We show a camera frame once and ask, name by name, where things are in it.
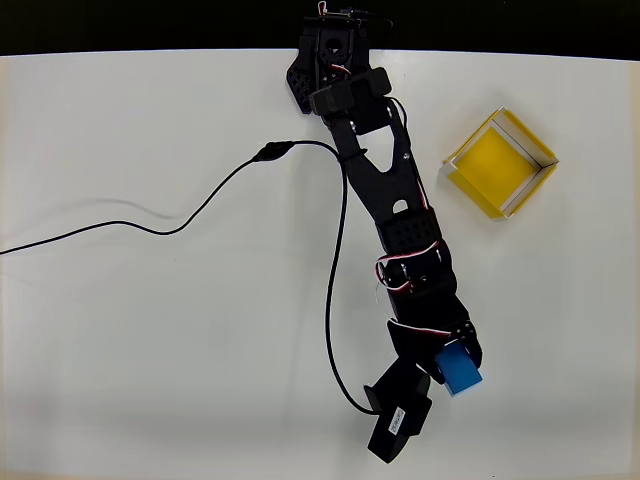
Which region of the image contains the yellow box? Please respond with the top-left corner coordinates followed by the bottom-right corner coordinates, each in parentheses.
top-left (442, 104), bottom-right (560, 222)

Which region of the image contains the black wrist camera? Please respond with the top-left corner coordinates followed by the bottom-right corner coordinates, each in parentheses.
top-left (363, 357), bottom-right (434, 466)

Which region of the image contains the blue rectangular block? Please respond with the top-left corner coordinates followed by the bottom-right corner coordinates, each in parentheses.
top-left (433, 341), bottom-right (485, 399)

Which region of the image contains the black camera cable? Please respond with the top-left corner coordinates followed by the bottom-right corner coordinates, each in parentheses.
top-left (0, 141), bottom-right (382, 416)

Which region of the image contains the red white servo wire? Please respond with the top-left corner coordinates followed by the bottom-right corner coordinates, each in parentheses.
top-left (387, 318), bottom-right (469, 344)
top-left (374, 242), bottom-right (447, 294)

